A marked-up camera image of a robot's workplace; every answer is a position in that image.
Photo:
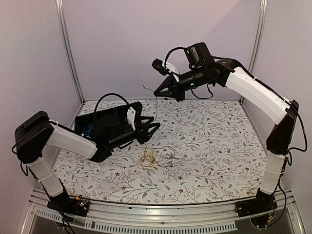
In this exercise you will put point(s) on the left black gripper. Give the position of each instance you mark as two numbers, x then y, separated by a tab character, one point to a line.
143	135

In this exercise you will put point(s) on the black three-compartment bin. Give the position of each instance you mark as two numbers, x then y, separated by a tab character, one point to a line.
108	120

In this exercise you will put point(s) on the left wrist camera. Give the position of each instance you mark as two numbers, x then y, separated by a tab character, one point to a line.
131	114

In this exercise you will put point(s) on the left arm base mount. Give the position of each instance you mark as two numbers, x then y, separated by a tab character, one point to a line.
74	205

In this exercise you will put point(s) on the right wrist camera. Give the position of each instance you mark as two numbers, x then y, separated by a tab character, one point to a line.
166	68

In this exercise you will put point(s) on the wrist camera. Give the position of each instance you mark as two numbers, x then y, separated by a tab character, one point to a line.
166	68
131	114

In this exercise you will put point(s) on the floral tablecloth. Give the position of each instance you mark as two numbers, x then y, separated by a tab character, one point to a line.
204	151

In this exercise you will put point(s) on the aluminium front rail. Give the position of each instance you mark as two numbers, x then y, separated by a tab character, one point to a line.
117	218

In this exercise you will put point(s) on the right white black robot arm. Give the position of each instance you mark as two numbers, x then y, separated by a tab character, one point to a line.
230	73

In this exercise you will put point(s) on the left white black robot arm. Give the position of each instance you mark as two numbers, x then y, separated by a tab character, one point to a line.
39	131

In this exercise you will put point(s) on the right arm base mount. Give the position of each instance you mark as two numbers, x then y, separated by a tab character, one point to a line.
256	207

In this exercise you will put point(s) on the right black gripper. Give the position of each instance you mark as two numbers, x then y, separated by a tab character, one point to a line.
176	93

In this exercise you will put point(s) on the right aluminium corner post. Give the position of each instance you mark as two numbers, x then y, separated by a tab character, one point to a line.
258	34

